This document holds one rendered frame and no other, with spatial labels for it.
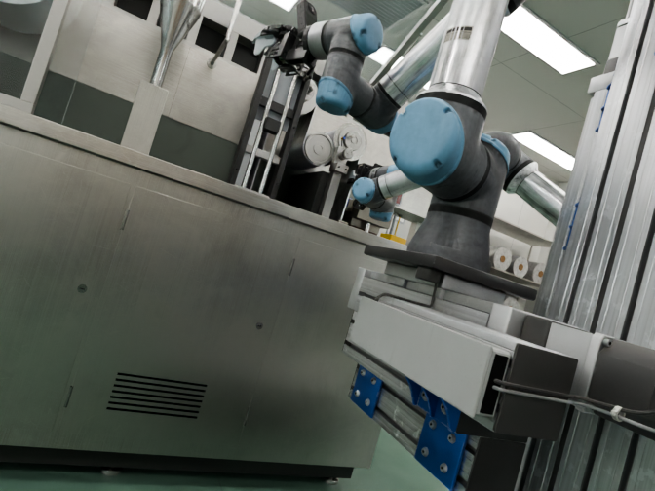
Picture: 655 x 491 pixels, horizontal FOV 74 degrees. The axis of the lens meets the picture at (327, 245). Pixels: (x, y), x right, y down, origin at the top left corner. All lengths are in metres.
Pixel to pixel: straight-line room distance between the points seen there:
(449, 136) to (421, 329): 0.28
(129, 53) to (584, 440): 1.82
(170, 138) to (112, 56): 0.35
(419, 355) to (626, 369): 0.20
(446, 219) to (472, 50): 0.27
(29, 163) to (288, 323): 0.81
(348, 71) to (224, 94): 1.10
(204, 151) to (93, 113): 0.42
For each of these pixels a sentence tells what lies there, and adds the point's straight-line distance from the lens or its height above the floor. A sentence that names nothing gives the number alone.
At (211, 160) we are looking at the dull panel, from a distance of 1.90.
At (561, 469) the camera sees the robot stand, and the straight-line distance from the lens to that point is 0.78.
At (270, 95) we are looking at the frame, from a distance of 1.52.
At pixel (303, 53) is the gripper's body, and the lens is 1.02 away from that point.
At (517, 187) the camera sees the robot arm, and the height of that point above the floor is 1.13.
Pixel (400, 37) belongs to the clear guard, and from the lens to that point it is 2.13.
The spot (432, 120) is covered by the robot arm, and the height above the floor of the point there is 1.00.
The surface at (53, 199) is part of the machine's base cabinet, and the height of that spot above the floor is 0.72.
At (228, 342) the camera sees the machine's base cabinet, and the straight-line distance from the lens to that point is 1.36.
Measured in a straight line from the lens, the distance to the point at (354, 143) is 1.74.
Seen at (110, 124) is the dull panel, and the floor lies 1.03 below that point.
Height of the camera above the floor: 0.76
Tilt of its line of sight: 2 degrees up
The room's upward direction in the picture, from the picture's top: 17 degrees clockwise
